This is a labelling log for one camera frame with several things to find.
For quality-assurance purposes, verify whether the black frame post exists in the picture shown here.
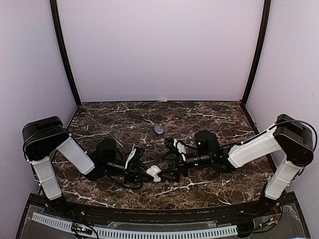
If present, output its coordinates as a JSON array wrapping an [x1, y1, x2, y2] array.
[[241, 0, 272, 107], [49, 0, 82, 105]]

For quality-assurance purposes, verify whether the white slotted cable duct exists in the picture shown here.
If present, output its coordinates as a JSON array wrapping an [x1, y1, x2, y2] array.
[[31, 213, 238, 239]]

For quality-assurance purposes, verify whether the purple round charging case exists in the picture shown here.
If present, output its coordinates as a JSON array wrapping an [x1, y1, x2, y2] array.
[[154, 125, 164, 136]]

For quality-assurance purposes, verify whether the white earbud charging case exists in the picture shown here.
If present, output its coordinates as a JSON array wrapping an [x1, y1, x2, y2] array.
[[146, 165, 161, 182]]

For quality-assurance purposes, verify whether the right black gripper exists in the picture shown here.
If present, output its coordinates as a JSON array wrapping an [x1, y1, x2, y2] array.
[[158, 150, 213, 183]]

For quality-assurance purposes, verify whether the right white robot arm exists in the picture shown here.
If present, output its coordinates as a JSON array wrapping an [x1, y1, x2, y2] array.
[[149, 114, 318, 216]]

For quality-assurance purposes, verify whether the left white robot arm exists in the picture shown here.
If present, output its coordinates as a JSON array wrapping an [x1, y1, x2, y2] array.
[[22, 117, 160, 217]]

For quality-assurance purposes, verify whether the right black frame post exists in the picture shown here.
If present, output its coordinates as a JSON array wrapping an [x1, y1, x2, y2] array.
[[241, 0, 272, 107]]

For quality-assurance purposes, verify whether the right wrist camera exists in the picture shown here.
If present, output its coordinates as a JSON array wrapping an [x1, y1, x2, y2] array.
[[173, 139, 186, 161]]

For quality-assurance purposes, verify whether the left black frame post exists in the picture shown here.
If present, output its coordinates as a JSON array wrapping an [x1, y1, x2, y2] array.
[[49, 0, 82, 105]]

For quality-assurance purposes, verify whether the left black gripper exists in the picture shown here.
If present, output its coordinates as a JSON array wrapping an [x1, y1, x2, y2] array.
[[104, 158, 155, 185]]

